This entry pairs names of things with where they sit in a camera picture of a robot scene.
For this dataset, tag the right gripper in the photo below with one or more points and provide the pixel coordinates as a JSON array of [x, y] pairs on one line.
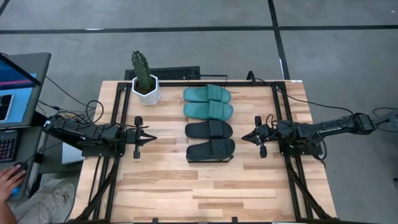
[[269, 135]]

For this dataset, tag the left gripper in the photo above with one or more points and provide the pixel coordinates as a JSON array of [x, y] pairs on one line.
[[136, 138]]

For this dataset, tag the black rubber slide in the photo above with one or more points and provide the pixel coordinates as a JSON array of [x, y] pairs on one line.
[[208, 150], [208, 130]]

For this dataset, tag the teal rubber slide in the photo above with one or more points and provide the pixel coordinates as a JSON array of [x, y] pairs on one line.
[[202, 94], [205, 110]]

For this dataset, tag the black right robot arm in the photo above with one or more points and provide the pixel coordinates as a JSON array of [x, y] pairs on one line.
[[329, 129]]

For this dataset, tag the person's forearm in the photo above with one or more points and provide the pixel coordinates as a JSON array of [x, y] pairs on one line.
[[4, 213]]

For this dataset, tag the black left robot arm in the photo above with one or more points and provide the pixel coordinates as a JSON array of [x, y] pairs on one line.
[[93, 137]]

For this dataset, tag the white hexagonal plant pot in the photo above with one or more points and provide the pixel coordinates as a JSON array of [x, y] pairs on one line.
[[149, 98]]

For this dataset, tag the black table edge clamp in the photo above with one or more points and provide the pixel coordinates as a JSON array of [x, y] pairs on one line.
[[251, 76]]

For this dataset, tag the green cactus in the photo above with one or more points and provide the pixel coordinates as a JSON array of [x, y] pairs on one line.
[[141, 70]]

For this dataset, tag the light grey box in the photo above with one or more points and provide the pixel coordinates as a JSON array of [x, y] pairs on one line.
[[71, 154]]

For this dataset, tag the grey laptop cart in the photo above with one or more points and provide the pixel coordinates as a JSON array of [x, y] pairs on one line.
[[31, 149]]

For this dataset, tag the person's leg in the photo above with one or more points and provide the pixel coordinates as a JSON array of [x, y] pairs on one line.
[[46, 202]]

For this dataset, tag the black computer mouse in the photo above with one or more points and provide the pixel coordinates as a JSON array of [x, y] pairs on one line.
[[21, 166]]

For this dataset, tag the grey laptop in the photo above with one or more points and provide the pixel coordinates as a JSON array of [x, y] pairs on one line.
[[18, 102]]

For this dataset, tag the grey floor stand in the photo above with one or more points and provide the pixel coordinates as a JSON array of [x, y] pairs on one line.
[[388, 116]]

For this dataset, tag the person's hand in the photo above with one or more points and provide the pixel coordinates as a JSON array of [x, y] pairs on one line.
[[9, 182]]

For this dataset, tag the wooden shelf with black frame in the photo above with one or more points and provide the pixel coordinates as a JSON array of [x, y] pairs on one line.
[[211, 161]]

